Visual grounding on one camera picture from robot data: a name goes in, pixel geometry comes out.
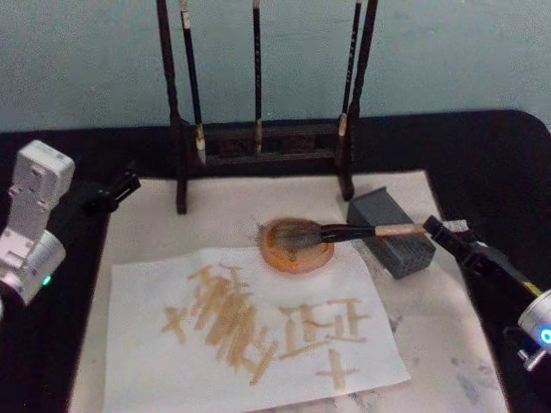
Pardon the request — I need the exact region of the hanging black calligraphy brush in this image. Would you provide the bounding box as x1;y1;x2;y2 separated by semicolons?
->
179;0;208;167
251;0;265;155
337;0;363;139

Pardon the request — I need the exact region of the stained white felt mat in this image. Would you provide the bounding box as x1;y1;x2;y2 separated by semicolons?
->
68;170;511;413

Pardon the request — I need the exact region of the dark wooden brush rack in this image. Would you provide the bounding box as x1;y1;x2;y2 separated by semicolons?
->
155;0;380;215

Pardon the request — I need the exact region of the black table cloth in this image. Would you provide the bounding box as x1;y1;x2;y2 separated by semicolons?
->
0;109;551;413

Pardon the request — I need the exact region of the white paper with brown strokes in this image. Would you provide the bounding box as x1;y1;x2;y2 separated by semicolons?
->
102;244;412;413

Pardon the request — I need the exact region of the round brown ink dish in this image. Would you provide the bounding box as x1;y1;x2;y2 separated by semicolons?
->
259;218;336;276

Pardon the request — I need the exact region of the grey rectangular block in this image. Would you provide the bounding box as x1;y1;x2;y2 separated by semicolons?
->
346;186;435;280

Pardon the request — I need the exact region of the large brush with tan handle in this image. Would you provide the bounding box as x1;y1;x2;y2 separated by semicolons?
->
251;218;430;253

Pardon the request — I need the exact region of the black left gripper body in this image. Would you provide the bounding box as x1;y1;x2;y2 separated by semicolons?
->
79;184;114;217

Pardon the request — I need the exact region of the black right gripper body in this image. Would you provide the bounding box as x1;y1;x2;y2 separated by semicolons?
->
461;241;544;320

